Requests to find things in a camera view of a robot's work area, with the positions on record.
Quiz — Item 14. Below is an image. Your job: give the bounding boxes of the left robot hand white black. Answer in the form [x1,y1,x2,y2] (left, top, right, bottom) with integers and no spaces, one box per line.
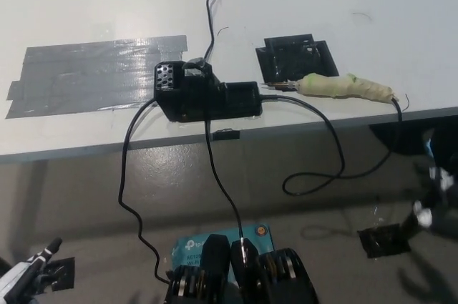
[0,237,64,301]

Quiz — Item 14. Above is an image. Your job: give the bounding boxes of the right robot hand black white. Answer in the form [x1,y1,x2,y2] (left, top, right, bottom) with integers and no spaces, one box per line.
[411,164,458,233]

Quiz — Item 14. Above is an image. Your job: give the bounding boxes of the soldering iron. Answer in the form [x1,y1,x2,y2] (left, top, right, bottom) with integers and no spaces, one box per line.
[260,72,401,104]

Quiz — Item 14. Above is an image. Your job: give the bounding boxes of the black robot body blocks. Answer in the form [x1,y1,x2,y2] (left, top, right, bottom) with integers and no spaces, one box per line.
[164,234,319,304]

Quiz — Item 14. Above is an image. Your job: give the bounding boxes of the black soldering iron base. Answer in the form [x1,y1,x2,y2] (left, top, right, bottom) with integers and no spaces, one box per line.
[153,57,264,123]

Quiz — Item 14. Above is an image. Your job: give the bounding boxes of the black floor tape patch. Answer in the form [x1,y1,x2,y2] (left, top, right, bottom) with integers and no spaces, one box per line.
[357,223,411,259]
[35,256,76,294]

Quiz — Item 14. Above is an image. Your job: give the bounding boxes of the teal router box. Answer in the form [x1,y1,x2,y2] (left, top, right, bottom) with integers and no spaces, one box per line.
[170,223,276,273]

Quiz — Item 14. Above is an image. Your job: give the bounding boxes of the small black tape strip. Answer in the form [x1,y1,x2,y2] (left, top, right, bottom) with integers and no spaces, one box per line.
[213,129,240,141]

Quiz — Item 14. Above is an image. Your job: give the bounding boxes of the black power cable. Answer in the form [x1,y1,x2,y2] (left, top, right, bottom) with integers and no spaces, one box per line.
[117,98,175,283]

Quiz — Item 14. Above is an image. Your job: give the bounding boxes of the black soldering iron cable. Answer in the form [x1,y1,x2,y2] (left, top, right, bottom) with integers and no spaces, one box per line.
[260,93,404,197]

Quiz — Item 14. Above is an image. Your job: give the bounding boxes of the grey duct tape patch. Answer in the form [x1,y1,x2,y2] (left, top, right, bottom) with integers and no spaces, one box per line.
[5,34,189,119]

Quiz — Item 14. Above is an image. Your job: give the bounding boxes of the thin black wire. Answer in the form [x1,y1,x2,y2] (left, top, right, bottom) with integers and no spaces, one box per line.
[203,0,248,269]

